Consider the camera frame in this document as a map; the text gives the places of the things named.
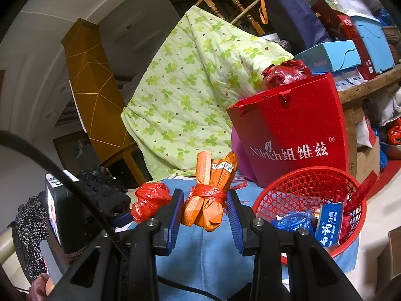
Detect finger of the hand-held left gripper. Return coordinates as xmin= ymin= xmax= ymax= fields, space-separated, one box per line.
xmin=113 ymin=211 xmax=136 ymax=227

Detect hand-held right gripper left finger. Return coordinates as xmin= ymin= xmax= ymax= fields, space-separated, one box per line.
xmin=55 ymin=189 xmax=185 ymax=301

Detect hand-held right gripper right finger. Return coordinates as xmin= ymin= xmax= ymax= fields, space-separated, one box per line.
xmin=226 ymin=190 xmax=354 ymax=301

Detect small red plastic bag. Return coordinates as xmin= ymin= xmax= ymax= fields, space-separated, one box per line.
xmin=131 ymin=182 xmax=172 ymax=224

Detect orange packet bundle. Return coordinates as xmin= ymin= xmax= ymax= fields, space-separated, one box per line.
xmin=183 ymin=151 xmax=248 ymax=233

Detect blue plastic bag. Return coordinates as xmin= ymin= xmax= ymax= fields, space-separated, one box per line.
xmin=271 ymin=211 xmax=315 ymax=234

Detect red plastic basket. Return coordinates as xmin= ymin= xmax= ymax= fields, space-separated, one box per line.
xmin=252 ymin=167 xmax=367 ymax=264

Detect blue toothpaste box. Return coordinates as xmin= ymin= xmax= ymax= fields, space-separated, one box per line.
xmin=314 ymin=202 xmax=344 ymax=247

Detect person's left forearm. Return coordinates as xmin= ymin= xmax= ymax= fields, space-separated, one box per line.
xmin=12 ymin=196 xmax=54 ymax=284

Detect person's left hand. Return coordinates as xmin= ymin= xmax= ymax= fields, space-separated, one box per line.
xmin=29 ymin=273 xmax=61 ymax=301

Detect blue cloth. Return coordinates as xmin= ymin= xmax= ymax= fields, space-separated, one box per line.
xmin=125 ymin=176 xmax=359 ymax=301

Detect red and white box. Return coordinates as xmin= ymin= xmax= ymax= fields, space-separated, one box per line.
xmin=309 ymin=208 xmax=323 ymax=226

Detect red paper bag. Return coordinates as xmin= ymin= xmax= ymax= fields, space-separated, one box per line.
xmin=226 ymin=73 xmax=351 ymax=188

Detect orange wooden cabinet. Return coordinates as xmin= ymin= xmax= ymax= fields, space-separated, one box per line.
xmin=62 ymin=18 xmax=151 ymax=185

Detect green floral quilt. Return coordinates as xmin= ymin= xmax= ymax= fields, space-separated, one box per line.
xmin=122 ymin=6 xmax=295 ymax=179

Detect large red plastic bag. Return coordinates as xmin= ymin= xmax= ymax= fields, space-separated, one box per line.
xmin=261 ymin=59 xmax=313 ymax=90

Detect orange plastic bag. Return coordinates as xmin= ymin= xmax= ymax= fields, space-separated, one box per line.
xmin=388 ymin=125 xmax=401 ymax=145

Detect wooden bench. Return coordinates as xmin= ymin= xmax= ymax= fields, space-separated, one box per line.
xmin=338 ymin=69 xmax=401 ymax=102

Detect light blue cardboard box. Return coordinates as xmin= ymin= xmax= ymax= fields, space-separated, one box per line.
xmin=294 ymin=40 xmax=359 ymax=72

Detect navy blue bag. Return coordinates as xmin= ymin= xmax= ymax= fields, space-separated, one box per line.
xmin=265 ymin=0 xmax=331 ymax=54

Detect tall red box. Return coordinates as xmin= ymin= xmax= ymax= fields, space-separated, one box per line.
xmin=329 ymin=14 xmax=376 ymax=80

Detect wooden stair railing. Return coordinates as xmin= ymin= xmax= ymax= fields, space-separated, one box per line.
xmin=195 ymin=0 xmax=267 ymax=35

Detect blue plastic bin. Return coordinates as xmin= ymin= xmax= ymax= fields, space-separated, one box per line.
xmin=349 ymin=16 xmax=396 ymax=72

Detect black cable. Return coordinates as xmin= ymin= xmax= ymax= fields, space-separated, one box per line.
xmin=0 ymin=130 xmax=129 ymax=259

